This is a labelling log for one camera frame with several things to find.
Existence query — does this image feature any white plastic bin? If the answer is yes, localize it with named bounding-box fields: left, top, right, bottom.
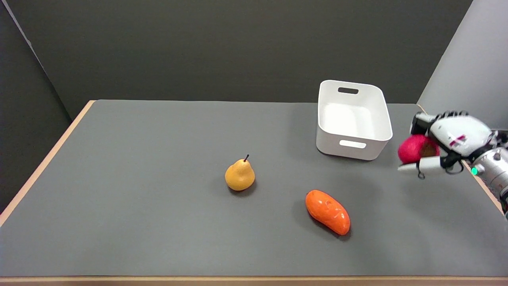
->
left=316, top=80, right=393, bottom=161

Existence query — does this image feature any yellow pear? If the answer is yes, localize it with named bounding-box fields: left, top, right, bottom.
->
left=225, top=155, right=256, bottom=192

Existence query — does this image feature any grey table mat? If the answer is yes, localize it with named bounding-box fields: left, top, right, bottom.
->
left=0, top=99, right=508, bottom=277

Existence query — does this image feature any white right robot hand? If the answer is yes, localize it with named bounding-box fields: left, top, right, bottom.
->
left=398, top=110, right=501, bottom=180

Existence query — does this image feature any orange sweet potato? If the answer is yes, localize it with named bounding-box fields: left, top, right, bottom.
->
left=305, top=189, right=351, bottom=236

